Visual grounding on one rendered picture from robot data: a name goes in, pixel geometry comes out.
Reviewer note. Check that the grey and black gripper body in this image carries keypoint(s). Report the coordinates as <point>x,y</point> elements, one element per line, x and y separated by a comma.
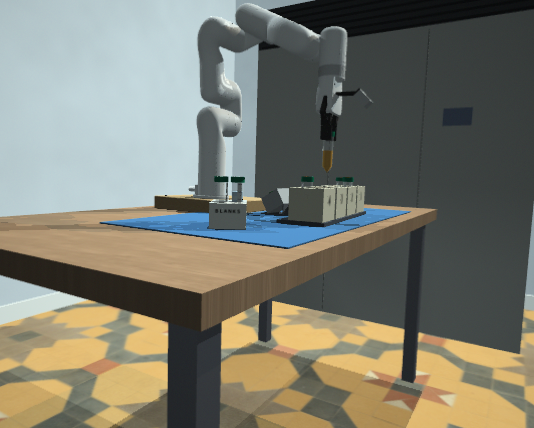
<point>328,85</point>

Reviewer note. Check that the blue bench mat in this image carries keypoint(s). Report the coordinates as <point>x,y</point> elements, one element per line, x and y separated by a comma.
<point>261,229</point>

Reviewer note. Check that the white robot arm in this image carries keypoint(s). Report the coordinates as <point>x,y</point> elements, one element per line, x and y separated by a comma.
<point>255,25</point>

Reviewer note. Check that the white blank tube rack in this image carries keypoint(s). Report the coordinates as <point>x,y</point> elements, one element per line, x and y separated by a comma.
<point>227,215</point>

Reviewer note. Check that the clear tube with dark green cap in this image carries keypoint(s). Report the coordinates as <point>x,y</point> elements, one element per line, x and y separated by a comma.
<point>237,188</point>

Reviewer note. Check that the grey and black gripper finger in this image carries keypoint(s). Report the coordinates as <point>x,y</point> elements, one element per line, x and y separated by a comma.
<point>326,127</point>
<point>334,125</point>

